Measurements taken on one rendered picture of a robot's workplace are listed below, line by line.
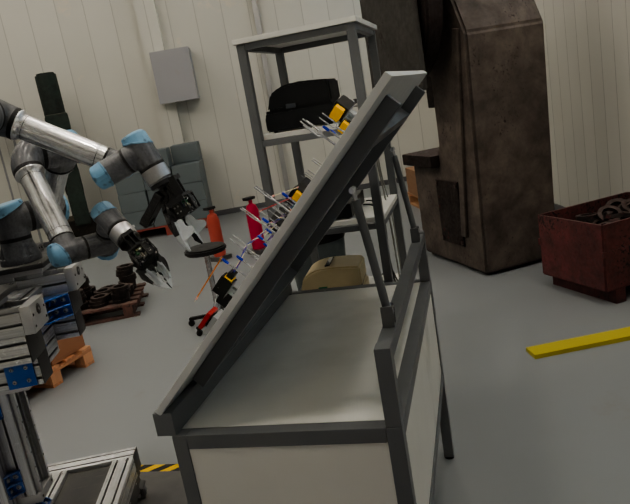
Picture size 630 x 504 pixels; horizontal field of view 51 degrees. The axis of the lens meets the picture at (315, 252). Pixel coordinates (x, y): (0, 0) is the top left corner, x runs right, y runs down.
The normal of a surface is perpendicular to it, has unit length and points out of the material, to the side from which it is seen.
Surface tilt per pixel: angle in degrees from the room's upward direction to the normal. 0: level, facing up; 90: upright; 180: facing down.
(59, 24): 90
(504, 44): 92
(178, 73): 90
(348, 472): 90
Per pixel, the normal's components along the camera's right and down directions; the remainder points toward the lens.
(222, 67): 0.10, 0.22
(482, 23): 0.19, -0.28
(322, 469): -0.22, 0.26
